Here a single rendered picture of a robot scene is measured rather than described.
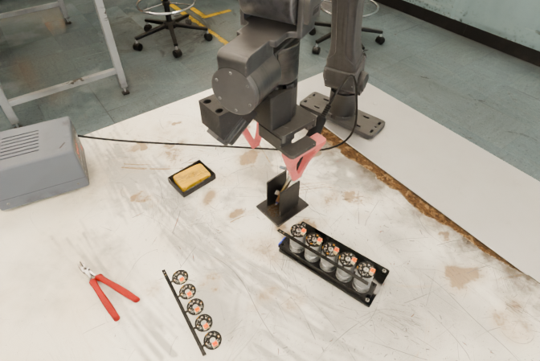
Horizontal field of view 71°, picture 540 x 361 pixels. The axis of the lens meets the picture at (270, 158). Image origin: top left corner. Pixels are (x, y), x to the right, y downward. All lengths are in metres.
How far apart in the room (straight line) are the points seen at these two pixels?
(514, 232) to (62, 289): 0.74
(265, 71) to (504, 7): 2.88
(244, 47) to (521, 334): 0.53
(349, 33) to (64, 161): 0.55
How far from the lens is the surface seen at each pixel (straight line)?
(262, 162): 0.78
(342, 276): 0.58
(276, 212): 0.68
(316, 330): 0.58
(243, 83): 0.40
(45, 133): 0.80
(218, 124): 0.44
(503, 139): 2.35
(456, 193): 0.80
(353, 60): 0.77
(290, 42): 0.47
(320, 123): 0.62
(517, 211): 0.82
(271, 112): 0.47
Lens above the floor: 1.28
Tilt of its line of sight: 43 degrees down
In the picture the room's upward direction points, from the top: straight up
